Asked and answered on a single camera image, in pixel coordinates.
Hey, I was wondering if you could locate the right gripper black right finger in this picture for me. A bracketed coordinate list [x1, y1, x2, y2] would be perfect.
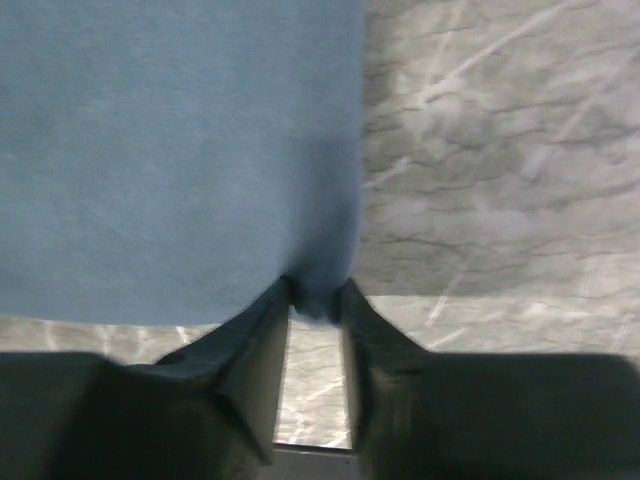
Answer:
[340, 282, 639, 479]

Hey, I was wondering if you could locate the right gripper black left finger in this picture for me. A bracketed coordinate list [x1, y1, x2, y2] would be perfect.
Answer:
[1, 280, 289, 479]

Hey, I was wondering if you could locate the blue-grey t-shirt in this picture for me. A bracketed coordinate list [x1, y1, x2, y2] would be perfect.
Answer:
[1, 1, 365, 325]

